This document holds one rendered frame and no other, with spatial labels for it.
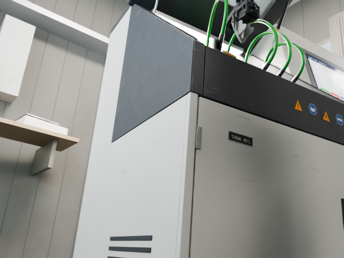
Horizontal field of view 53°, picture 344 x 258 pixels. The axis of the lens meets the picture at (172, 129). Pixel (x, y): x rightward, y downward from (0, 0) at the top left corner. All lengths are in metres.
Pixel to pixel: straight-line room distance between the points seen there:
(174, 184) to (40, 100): 2.59
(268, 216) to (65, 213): 2.46
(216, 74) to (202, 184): 0.31
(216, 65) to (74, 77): 2.65
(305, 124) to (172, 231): 0.57
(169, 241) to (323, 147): 0.62
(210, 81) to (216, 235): 0.40
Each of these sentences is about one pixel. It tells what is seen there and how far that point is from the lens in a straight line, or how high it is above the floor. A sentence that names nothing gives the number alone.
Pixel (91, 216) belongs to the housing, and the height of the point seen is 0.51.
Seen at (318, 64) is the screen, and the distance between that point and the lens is 1.97.
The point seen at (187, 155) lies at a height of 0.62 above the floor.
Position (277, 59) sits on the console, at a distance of 1.81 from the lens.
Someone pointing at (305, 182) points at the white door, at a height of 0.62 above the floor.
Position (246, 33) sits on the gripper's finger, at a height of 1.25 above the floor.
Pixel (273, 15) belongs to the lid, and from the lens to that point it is 1.93.
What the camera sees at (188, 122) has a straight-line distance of 0.88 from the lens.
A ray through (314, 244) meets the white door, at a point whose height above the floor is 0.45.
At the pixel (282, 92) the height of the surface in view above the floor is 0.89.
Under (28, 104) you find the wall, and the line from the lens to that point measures 3.31.
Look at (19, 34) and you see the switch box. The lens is 3.33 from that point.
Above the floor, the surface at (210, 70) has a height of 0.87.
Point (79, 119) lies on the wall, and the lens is 3.43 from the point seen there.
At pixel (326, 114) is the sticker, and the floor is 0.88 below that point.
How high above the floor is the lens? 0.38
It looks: 20 degrees up
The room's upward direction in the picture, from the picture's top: 5 degrees clockwise
